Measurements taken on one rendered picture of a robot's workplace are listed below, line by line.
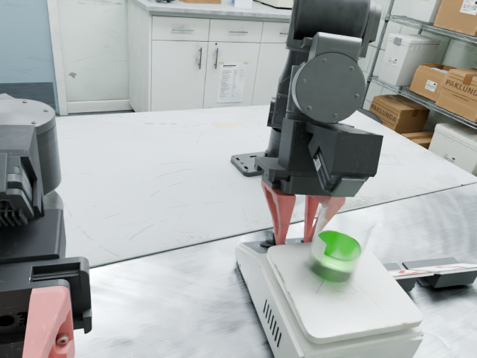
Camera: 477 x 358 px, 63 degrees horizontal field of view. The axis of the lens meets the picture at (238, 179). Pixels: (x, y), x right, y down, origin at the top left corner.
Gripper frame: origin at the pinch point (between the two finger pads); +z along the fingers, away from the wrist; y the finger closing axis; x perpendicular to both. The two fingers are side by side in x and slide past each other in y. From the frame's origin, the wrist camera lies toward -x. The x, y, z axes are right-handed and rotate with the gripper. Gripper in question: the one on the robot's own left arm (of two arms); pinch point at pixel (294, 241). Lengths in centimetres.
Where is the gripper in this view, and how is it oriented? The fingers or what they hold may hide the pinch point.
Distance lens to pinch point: 46.9
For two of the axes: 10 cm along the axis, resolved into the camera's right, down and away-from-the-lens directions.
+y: 9.7, 0.5, 2.4
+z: -1.0, 9.7, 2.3
